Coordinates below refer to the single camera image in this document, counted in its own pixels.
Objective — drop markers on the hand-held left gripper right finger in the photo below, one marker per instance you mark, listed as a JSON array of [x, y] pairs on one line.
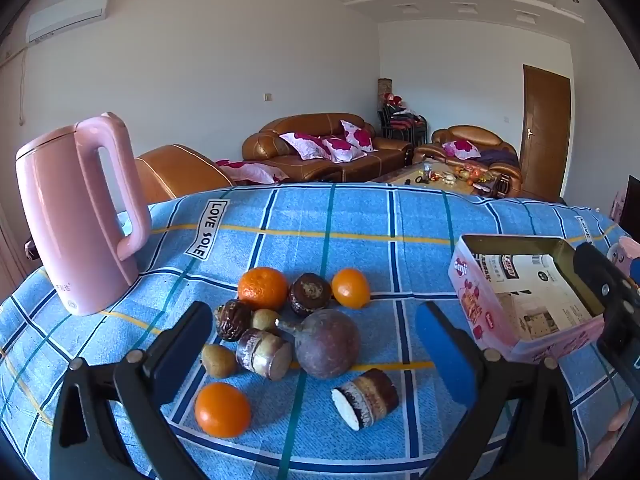
[[445, 355]]

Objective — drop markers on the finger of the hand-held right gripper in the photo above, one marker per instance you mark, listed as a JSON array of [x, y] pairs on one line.
[[597, 272]]

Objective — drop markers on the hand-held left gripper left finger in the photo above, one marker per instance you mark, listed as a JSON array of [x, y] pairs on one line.
[[175, 360]]

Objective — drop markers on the brown kiwi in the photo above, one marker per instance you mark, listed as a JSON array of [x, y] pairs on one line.
[[219, 361]]

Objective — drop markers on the pink tin box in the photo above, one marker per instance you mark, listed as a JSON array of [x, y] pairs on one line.
[[480, 310]]

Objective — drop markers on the small smooth orange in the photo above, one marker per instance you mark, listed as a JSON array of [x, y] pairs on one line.
[[222, 409], [351, 288]]

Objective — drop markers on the small green-brown kiwi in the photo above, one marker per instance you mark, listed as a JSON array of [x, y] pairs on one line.
[[265, 319]]

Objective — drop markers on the large mandarin orange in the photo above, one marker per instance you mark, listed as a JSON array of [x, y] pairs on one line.
[[262, 287]]

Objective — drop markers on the dark brown water chestnut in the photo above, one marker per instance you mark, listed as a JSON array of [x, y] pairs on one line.
[[310, 294]]

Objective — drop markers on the person's right hand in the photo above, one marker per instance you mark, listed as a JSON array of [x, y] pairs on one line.
[[617, 422]]

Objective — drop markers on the pink cartoon cup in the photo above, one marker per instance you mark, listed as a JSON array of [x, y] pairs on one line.
[[627, 252]]

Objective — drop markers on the pink item beside television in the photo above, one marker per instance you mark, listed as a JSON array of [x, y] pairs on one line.
[[618, 205]]

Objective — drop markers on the black television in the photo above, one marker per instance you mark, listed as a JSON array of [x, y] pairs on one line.
[[634, 200]]

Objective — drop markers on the brown leather armchair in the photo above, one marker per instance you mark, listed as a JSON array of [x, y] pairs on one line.
[[500, 170]]

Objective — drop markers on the brown wooden door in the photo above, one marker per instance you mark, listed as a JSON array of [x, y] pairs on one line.
[[545, 135]]

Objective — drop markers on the purple blanket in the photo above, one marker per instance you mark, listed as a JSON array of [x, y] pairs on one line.
[[495, 157]]

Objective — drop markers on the blue checked tablecloth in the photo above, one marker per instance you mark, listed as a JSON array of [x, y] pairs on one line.
[[350, 230]]

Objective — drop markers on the coffee table clutter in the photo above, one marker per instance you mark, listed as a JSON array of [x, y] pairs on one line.
[[460, 174]]

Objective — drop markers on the wooden coffee table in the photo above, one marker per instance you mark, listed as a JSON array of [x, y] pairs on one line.
[[400, 176]]

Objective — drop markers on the white and magenta floral pillow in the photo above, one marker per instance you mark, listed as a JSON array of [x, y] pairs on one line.
[[460, 148], [357, 135], [302, 145], [342, 149]]

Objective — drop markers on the pink electric kettle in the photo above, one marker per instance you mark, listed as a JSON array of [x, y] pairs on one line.
[[65, 210]]

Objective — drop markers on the brown chair back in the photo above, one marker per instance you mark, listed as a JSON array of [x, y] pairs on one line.
[[175, 172]]

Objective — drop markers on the flat floral cushion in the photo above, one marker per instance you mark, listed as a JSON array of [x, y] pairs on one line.
[[250, 170]]

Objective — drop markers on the brown leather sofa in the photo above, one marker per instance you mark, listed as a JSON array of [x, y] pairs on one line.
[[280, 160]]

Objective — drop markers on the stacked dark chairs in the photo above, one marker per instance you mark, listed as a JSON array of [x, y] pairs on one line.
[[405, 122]]

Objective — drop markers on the red plush toy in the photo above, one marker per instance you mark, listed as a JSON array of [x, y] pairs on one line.
[[392, 100]]

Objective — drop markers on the square ceiling vent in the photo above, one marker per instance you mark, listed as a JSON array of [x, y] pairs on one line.
[[407, 7], [525, 16], [467, 5]]

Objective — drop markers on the tall woven vase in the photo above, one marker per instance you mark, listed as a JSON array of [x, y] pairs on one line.
[[383, 87]]

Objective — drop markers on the white wall air conditioner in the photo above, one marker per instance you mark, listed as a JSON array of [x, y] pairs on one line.
[[67, 15]]

